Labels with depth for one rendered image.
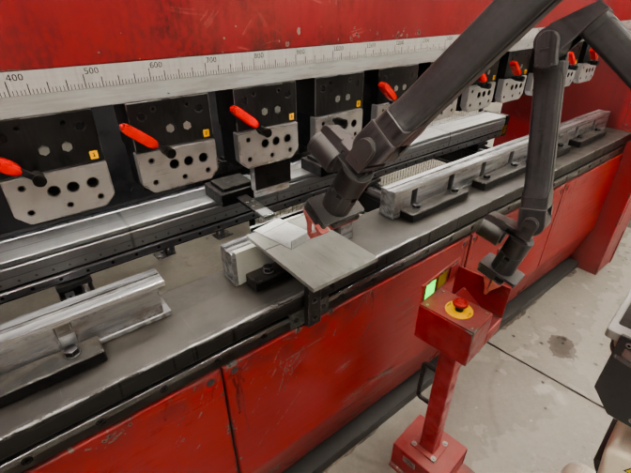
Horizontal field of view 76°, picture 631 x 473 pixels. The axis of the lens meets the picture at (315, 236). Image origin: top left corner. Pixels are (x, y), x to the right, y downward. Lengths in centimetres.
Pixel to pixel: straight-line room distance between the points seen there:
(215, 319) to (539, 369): 166
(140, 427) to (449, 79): 86
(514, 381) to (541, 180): 127
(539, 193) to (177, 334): 85
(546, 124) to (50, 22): 92
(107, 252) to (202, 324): 35
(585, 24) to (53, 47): 91
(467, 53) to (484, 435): 155
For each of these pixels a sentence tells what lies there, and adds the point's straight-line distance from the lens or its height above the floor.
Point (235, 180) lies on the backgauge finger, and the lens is 120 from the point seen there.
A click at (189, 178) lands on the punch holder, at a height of 119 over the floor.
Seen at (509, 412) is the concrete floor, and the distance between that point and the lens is 201.
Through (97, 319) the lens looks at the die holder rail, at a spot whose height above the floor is 94.
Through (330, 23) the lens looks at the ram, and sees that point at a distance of 96.
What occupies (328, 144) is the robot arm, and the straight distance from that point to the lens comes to 72.
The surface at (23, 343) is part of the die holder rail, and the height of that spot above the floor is 95.
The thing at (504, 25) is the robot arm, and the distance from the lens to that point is 60.
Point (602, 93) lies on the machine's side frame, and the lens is 279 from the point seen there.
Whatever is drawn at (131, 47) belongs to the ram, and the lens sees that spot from 77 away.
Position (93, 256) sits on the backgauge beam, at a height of 93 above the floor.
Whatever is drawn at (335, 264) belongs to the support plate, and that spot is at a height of 100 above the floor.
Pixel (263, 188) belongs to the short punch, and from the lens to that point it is 97.
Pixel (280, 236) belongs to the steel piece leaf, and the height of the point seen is 100.
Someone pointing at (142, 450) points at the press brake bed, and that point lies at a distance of 104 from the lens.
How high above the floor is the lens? 149
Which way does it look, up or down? 31 degrees down
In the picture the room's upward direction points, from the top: straight up
